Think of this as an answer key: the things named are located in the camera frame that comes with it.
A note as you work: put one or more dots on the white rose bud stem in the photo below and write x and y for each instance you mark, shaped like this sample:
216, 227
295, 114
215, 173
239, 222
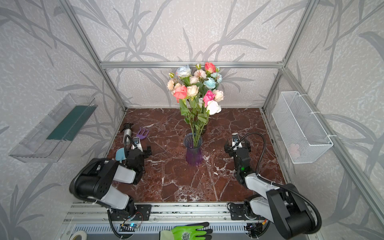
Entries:
212, 108

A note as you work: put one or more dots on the magenta pink rose stem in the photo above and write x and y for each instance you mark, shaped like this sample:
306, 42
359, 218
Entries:
204, 100

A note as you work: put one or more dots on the blue purple glass vase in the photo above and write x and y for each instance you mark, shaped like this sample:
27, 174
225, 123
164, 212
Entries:
194, 154

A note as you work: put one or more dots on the peach rose stem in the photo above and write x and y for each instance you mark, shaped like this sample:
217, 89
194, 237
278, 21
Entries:
173, 84

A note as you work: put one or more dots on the light blue flower stem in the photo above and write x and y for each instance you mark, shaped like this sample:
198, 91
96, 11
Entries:
213, 81

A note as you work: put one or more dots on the white blue rose stem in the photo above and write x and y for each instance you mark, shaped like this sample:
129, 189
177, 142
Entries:
183, 75

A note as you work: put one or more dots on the pink red rose stem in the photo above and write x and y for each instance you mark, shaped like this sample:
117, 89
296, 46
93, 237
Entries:
210, 68

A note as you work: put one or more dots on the red glass vase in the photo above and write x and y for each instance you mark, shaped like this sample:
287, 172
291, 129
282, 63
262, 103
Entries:
203, 126

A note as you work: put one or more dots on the cream white rose stem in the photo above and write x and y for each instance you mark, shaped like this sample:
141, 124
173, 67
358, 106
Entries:
219, 95

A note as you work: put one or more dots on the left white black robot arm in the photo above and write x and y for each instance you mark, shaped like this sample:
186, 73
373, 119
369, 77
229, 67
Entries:
94, 181

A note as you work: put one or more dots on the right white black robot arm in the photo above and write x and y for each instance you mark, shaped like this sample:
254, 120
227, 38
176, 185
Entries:
283, 205

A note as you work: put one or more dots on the pink purple garden fork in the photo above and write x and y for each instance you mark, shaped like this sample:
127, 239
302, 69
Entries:
142, 133

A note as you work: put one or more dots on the spray bottle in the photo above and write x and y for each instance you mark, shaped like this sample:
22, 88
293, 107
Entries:
127, 133

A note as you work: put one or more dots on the light blue spatula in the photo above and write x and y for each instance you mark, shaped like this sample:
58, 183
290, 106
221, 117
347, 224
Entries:
120, 155

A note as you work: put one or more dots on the green work glove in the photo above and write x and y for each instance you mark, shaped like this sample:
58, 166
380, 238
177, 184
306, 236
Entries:
199, 231

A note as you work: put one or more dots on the green circuit board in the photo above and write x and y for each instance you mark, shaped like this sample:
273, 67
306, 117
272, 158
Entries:
131, 227

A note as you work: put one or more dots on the white tape roll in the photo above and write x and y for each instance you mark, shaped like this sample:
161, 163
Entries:
79, 235

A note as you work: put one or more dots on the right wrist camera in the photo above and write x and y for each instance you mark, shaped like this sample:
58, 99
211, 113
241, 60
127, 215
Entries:
236, 141

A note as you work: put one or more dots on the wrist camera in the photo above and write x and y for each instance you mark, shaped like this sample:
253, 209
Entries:
236, 141
137, 144

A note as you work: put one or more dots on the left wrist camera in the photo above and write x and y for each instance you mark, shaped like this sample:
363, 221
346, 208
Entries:
137, 144

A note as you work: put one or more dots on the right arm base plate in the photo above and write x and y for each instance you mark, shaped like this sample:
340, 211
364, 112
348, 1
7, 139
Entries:
237, 211

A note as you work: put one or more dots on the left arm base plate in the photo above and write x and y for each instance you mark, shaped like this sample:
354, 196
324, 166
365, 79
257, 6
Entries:
140, 212

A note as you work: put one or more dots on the white wire mesh basket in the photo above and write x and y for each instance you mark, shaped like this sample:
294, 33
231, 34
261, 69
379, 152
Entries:
303, 135

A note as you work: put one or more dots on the clear plastic wall shelf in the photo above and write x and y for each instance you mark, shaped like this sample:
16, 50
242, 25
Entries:
48, 141

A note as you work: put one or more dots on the aluminium front rail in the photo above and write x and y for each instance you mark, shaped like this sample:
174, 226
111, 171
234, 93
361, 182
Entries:
176, 212

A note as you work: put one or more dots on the aluminium cage frame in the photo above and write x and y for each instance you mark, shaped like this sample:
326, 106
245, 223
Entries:
355, 173

